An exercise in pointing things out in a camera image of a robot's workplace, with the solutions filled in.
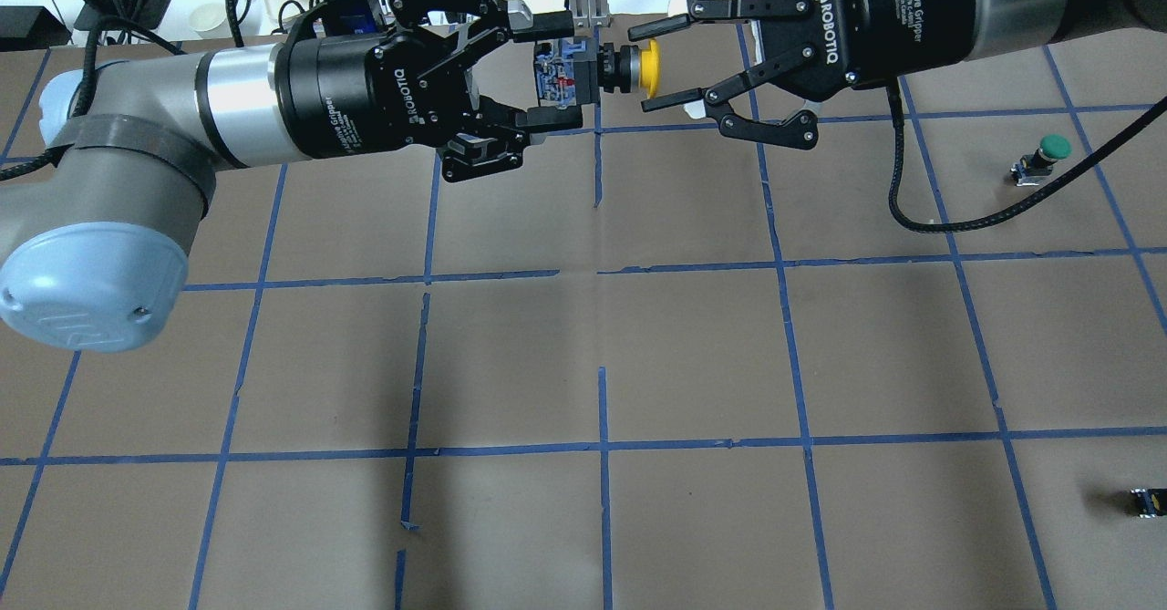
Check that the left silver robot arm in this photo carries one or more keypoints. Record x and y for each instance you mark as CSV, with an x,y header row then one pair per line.
x,y
95,256

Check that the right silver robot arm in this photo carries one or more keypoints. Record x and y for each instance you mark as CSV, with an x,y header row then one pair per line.
x,y
1001,26

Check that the red and green push button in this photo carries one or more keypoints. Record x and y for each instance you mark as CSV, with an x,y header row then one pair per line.
x,y
1034,169

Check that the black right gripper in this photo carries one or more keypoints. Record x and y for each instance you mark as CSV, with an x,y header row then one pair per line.
x,y
898,22

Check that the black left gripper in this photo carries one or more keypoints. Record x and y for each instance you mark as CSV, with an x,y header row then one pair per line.
x,y
351,95

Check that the yellow push button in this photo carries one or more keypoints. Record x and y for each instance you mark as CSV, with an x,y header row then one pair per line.
x,y
573,72

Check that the white paper cup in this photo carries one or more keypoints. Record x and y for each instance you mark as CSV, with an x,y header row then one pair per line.
x,y
209,21

